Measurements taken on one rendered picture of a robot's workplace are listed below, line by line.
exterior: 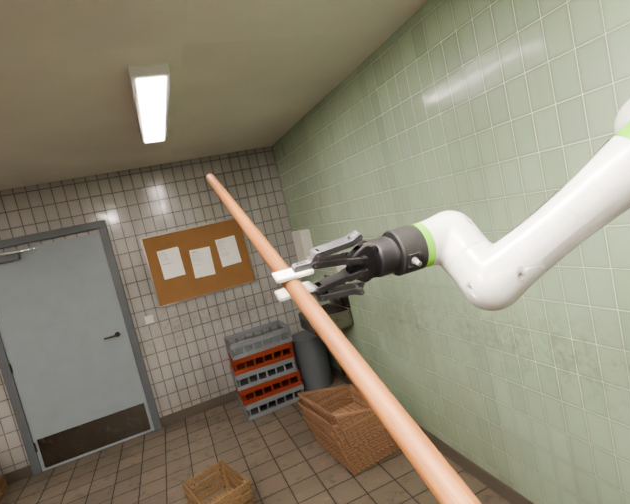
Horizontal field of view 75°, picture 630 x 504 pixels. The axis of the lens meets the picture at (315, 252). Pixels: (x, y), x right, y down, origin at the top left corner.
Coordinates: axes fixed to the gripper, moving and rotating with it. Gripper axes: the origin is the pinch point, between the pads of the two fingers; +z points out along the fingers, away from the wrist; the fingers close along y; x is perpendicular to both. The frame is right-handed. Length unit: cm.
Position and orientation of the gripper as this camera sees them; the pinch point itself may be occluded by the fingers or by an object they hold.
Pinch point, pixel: (293, 282)
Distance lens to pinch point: 74.9
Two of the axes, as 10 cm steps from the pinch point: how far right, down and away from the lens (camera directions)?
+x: -3.9, -3.9, 8.3
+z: -9.2, 2.5, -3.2
